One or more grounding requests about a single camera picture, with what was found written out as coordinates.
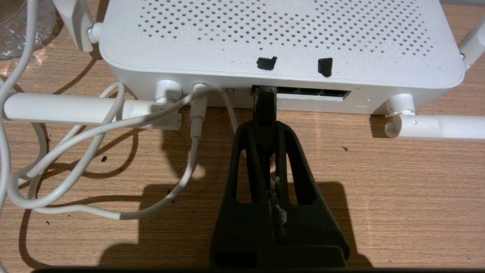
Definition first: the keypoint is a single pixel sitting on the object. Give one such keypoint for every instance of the small black foam scrap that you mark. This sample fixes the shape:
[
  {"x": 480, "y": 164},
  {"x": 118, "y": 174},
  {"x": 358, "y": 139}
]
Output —
[
  {"x": 325, "y": 67},
  {"x": 266, "y": 63}
]

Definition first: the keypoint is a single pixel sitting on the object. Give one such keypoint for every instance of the clear water bottle red cap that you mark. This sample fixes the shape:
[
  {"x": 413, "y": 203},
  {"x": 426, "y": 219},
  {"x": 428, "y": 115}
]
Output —
[{"x": 9, "y": 41}]

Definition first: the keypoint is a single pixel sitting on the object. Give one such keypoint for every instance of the white router with four antennas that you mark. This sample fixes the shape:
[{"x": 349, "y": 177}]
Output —
[{"x": 265, "y": 30}]

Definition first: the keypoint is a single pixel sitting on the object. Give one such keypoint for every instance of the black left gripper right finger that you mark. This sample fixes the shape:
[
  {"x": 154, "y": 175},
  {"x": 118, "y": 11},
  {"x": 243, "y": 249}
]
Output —
[{"x": 310, "y": 227}]

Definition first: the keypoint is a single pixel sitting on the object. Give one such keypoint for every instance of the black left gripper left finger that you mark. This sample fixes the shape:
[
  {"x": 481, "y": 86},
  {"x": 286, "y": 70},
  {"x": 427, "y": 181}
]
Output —
[{"x": 242, "y": 231}]

